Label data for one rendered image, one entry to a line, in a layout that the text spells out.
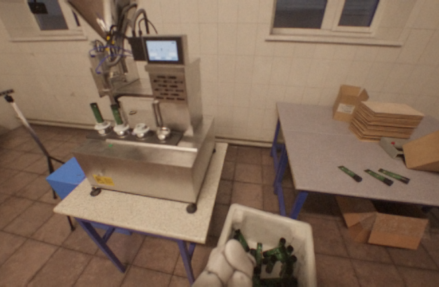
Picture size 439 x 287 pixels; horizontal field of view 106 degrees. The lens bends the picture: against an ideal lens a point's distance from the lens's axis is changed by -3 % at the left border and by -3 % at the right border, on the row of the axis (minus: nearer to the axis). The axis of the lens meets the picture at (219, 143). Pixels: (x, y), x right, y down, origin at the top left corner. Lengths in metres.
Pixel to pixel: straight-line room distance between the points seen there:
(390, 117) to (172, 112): 1.52
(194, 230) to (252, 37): 1.87
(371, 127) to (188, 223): 1.47
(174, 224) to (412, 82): 2.64
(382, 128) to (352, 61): 0.89
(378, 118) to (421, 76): 1.17
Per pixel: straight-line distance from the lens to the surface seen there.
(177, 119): 0.87
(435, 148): 1.52
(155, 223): 0.92
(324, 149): 1.47
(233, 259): 0.54
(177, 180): 0.80
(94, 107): 1.01
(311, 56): 2.24
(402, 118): 1.81
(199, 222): 0.88
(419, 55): 2.69
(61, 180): 1.66
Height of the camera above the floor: 1.50
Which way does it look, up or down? 35 degrees down
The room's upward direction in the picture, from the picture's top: straight up
